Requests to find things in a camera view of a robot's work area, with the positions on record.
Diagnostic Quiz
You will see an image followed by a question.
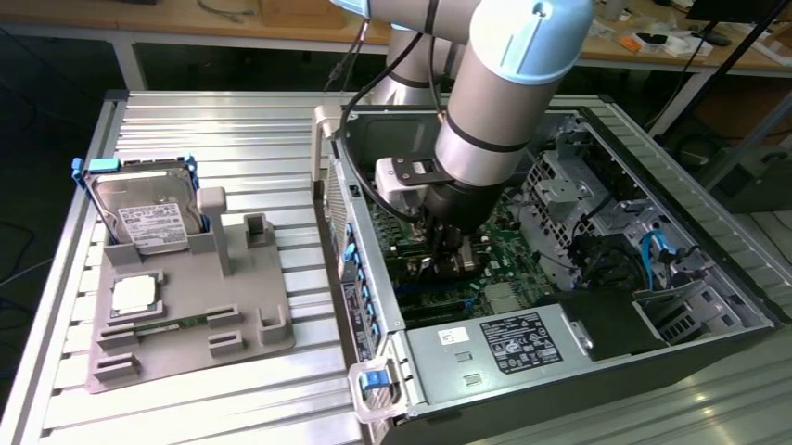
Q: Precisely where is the black slanted stand pole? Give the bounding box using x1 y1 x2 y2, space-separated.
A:
642 0 782 135

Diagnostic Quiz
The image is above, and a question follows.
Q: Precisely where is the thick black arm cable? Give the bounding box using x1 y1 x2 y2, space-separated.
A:
344 0 442 223

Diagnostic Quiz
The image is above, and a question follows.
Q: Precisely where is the metal drive cage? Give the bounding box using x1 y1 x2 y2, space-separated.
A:
518 147 619 242

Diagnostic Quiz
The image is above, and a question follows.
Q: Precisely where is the hard disk in blue caddy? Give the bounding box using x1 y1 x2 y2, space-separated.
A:
72 156 209 256

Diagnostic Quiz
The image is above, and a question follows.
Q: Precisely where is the dark grey equipment box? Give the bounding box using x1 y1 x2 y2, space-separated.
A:
710 147 792 214

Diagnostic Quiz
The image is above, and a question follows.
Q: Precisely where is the black expansion slot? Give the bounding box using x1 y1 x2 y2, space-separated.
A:
399 303 465 324

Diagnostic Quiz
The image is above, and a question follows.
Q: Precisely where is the grey metal disk bay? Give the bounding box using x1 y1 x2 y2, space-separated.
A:
633 277 744 345

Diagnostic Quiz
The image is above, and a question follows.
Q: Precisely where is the black monitor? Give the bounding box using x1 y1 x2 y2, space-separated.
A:
684 0 792 47

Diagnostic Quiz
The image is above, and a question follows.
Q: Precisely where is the black plastic fan shroud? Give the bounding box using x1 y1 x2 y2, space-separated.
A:
534 291 670 362

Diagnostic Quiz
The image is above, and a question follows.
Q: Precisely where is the white plastic part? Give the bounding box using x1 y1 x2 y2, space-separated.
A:
661 34 710 57

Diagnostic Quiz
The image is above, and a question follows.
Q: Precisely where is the brown box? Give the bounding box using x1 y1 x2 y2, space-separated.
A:
689 78 778 140

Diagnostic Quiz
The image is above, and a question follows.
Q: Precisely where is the cardboard box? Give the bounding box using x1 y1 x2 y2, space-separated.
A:
259 0 347 30

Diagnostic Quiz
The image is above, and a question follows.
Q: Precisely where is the silver chipset heatsink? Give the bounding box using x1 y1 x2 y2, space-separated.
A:
481 283 525 314

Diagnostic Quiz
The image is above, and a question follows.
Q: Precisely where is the black open PC case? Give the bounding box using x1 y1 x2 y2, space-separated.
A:
308 104 785 445

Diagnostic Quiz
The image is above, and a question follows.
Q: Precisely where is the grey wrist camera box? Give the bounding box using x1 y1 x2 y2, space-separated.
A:
374 157 457 209

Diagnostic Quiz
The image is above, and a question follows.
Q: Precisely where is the silver CPU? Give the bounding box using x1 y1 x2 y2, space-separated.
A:
109 275 160 314

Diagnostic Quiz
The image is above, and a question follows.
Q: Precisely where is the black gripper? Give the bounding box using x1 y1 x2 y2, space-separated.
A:
423 182 507 234

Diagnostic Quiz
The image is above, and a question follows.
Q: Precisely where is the grey power supply unit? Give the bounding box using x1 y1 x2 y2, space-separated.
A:
404 310 595 404

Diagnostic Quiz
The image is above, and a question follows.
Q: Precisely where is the green motherboard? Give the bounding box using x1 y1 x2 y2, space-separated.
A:
367 175 558 325

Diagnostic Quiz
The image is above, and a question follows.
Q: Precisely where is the black wire bundle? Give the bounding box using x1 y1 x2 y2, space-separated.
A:
565 231 642 293

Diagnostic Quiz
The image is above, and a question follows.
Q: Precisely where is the grey coiled cable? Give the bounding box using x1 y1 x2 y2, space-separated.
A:
196 0 259 23

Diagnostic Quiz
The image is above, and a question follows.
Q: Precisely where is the green RAM stick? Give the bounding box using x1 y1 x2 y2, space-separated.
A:
132 316 211 335

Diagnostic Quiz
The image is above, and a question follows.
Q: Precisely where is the grey plastic parts rack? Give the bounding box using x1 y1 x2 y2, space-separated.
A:
83 186 298 395

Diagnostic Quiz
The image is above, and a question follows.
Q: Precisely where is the blue disk wire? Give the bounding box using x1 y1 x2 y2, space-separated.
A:
640 230 674 296

